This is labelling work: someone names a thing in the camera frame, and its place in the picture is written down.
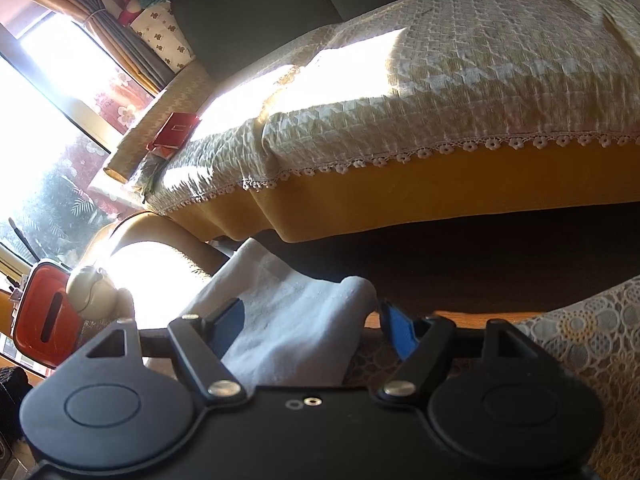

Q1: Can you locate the round table lace cloth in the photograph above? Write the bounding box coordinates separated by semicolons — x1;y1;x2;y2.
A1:
344;280;639;479

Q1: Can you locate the yellow grey curtain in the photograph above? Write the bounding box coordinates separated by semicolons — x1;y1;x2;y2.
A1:
32;0;174;94

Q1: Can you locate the white bear pattern pillow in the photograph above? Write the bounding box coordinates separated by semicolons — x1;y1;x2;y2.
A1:
131;1;195;74

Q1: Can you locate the white printed sweatshirt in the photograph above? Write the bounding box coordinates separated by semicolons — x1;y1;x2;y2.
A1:
186;238;378;391

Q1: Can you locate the green sofa with lace cover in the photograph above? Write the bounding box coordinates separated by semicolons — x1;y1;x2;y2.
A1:
102;0;640;244

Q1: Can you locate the orange tissue box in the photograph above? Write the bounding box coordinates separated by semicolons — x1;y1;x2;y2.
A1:
12;260;82;368

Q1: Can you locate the red booklet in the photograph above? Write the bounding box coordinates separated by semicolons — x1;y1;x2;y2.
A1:
146;113;200;159

